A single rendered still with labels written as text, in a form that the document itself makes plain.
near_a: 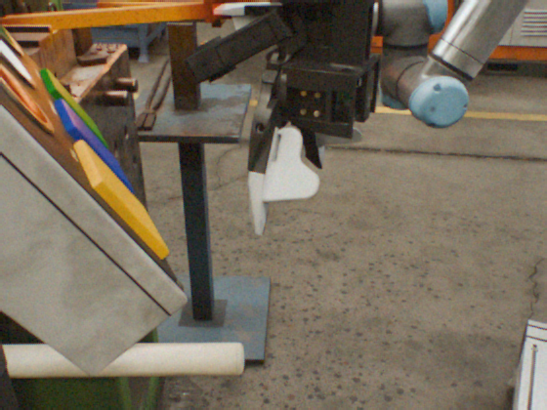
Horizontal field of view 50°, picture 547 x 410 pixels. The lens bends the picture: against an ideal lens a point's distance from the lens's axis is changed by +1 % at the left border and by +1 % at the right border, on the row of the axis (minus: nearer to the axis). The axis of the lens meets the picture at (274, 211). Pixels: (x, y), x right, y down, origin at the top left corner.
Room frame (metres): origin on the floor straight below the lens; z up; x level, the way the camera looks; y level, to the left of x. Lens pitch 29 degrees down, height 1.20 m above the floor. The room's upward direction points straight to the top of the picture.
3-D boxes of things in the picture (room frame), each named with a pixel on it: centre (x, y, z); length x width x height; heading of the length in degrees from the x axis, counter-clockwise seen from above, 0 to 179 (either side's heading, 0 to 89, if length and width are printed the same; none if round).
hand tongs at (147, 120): (1.57, 0.32, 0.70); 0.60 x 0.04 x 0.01; 2
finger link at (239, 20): (0.96, 0.05, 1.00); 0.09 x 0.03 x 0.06; 93
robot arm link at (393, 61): (0.97, -0.22, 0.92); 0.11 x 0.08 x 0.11; 8
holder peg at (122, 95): (0.99, 0.28, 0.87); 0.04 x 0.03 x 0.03; 90
